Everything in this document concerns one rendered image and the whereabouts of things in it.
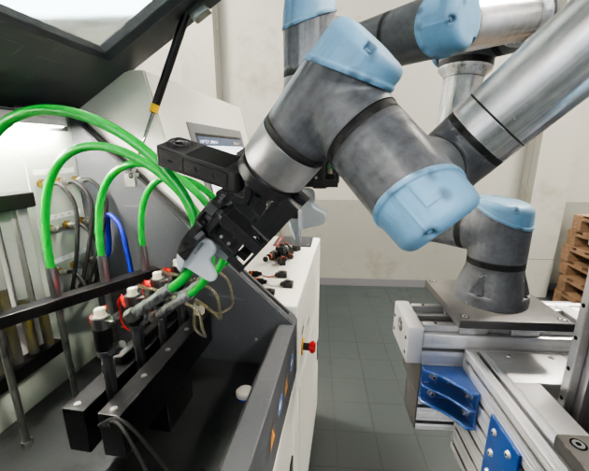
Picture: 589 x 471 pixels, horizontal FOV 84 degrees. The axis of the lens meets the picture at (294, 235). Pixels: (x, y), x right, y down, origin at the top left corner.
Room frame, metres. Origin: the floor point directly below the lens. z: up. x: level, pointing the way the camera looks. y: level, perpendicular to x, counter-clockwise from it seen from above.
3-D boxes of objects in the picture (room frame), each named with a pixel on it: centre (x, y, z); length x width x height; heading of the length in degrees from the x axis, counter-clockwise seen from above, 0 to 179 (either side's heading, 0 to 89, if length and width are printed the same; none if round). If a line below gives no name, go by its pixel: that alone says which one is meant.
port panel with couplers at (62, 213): (0.75, 0.53, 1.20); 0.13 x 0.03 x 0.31; 171
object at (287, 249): (1.17, 0.04, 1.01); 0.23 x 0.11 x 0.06; 171
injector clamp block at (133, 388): (0.59, 0.29, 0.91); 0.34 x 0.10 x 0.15; 171
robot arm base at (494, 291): (0.70, -0.45, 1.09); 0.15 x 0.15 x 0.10
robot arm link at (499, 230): (0.71, -0.45, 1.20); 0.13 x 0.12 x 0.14; 38
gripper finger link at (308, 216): (0.52, -0.02, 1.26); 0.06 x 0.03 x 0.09; 81
